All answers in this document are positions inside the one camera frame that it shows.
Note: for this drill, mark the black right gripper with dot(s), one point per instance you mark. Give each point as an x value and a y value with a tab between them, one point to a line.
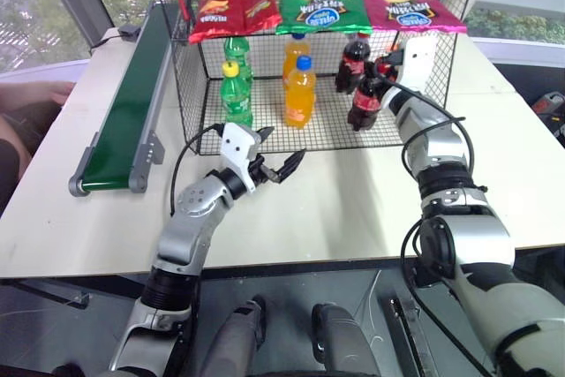
393	65

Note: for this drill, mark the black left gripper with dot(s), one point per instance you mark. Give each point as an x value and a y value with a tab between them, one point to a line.
260	171

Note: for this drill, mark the cola bottle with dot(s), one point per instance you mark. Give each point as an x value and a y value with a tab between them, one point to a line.
351	68
364	105

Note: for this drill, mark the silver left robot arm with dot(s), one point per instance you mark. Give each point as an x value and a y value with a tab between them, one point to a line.
190	227

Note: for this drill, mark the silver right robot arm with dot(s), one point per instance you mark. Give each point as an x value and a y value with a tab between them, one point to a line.
441	138

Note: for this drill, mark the person's bare forearm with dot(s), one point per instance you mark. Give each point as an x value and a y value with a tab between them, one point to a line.
22	93

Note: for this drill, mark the green conveyor belt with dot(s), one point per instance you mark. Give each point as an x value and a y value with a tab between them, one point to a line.
128	99

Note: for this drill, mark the person's bare hand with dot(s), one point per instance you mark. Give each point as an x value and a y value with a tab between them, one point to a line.
59	90

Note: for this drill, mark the orange soda bottle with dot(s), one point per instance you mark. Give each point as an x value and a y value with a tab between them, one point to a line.
300	99
293	57

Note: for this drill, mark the green soda bottle yellow cap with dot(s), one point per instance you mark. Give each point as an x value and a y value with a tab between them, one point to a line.
236	99

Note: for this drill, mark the magenta chips bag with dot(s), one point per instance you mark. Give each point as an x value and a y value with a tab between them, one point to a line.
410	6

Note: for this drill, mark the green chips bag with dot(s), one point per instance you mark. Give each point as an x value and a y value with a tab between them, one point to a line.
324	2

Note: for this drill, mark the red chips bag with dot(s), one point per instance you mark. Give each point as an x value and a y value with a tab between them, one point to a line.
238	6

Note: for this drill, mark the black and red device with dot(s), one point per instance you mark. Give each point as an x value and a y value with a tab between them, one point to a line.
552	116

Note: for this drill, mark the black power adapter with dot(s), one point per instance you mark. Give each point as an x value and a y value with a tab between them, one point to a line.
129	32

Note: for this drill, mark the person's leg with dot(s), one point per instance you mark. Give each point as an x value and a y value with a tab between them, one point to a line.
17	138

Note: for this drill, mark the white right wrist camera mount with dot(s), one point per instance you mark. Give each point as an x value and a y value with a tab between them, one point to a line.
419	63

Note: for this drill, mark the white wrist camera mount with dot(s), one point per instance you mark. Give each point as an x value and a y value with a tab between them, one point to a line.
419	63
236	143

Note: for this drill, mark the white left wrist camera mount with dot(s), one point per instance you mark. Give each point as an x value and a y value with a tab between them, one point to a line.
236	143

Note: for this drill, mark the black table frame bar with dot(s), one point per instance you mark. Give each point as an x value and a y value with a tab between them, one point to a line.
406	328
48	293

